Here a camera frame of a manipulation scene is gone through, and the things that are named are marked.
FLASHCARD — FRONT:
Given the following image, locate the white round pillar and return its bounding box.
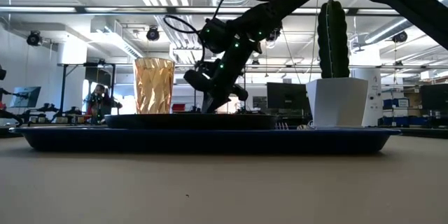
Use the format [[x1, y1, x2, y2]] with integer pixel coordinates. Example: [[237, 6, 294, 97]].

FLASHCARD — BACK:
[[351, 67, 384, 127]]

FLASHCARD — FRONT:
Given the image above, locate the dark side monitor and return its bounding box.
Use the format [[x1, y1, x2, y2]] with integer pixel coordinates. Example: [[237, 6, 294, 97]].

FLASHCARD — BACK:
[[419, 83, 448, 122]]

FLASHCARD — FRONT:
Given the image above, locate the tilted grey monitor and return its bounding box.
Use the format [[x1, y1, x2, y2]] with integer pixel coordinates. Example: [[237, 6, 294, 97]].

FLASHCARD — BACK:
[[9, 85, 42, 109]]

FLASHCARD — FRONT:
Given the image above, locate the overhead light bar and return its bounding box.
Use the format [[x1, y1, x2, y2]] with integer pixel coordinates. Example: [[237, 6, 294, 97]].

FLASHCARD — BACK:
[[0, 5, 400, 16]]

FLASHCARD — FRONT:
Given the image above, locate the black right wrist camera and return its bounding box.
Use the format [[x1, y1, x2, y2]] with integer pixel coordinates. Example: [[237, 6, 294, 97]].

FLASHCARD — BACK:
[[198, 17, 234, 55]]

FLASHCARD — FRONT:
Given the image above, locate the person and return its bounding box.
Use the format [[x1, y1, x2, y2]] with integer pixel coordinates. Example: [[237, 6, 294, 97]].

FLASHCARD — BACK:
[[85, 83, 123, 124]]

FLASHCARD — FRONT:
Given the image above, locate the green cactus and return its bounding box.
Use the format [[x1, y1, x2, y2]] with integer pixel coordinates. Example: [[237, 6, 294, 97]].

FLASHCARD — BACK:
[[316, 0, 351, 80]]

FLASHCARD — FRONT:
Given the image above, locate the amber faceted plastic cup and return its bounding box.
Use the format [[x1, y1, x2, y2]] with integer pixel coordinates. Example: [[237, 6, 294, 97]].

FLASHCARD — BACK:
[[133, 57, 176, 116]]

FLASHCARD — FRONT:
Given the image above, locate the black hanging spotlight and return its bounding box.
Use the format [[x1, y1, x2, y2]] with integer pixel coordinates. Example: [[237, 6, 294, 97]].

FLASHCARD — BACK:
[[265, 27, 284, 48], [146, 25, 161, 42], [26, 30, 43, 48], [391, 30, 409, 44]]

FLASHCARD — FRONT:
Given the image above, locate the blue plastic tray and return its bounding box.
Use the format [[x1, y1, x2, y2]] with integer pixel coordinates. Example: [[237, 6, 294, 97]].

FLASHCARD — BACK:
[[9, 125, 402, 156]]

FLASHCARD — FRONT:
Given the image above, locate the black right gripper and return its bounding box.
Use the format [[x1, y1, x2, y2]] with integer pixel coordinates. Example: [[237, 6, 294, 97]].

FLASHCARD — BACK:
[[183, 36, 264, 115]]

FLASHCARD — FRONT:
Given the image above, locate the white plant pot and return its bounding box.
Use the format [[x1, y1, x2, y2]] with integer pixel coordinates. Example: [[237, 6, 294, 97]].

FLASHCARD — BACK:
[[305, 77, 370, 129]]

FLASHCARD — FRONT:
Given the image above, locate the black round plate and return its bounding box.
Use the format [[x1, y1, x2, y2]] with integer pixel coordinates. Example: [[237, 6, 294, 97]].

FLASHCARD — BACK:
[[104, 112, 279, 131]]

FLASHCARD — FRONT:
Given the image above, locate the black computer monitor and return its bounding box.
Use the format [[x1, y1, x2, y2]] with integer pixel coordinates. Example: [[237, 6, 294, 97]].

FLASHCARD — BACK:
[[266, 82, 311, 115]]

